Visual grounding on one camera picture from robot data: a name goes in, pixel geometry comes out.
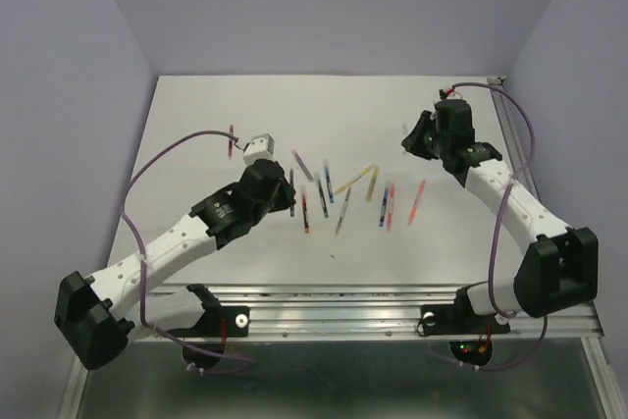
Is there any purple pen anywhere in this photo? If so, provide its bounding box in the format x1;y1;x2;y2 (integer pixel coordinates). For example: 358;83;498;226
288;168;295;218

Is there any magenta pen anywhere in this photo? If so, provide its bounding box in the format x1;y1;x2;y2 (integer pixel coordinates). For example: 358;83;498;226
228;124;235;160

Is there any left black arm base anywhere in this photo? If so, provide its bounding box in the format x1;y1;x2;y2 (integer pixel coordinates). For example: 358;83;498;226
166;284;254;376

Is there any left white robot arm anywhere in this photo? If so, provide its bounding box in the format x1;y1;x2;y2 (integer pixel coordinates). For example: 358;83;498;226
54;158;295;371

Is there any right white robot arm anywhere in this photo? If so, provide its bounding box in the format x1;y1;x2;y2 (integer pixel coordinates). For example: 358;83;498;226
401;99;599;331

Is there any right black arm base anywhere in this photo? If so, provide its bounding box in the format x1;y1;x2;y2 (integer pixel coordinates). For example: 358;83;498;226
415;287;511;368

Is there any yellow pen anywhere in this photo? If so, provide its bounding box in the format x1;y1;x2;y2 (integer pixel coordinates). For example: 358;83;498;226
365;165;380;202
334;164;378;195

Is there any dark green pen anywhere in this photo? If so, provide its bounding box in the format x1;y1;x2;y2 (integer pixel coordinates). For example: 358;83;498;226
314;172;329;219

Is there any light red pen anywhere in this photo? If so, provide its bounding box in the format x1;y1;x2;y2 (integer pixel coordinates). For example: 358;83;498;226
386;182;395;233

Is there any green white pen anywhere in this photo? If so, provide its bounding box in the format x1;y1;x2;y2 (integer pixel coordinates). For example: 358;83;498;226
335;187;352;236

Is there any dark blue pen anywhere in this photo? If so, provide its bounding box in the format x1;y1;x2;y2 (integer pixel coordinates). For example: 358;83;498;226
379;181;391;228

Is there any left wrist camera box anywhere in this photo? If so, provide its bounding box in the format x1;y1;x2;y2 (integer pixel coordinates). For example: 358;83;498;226
242;133;275;166

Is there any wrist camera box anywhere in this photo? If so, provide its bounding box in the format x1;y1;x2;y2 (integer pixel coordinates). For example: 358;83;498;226
242;133;275;166
439;86;463;100

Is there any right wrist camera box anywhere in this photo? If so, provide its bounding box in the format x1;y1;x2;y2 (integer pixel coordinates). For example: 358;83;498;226
439;86;463;100

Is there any aluminium right side rail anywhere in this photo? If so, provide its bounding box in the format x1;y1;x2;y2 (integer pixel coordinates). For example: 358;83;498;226
486;75;553;243

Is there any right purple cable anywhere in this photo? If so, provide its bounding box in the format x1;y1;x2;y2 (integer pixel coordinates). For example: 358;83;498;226
453;82;549;371

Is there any aluminium front rail frame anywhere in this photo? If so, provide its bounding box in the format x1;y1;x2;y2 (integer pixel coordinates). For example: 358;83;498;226
146;283;603;343

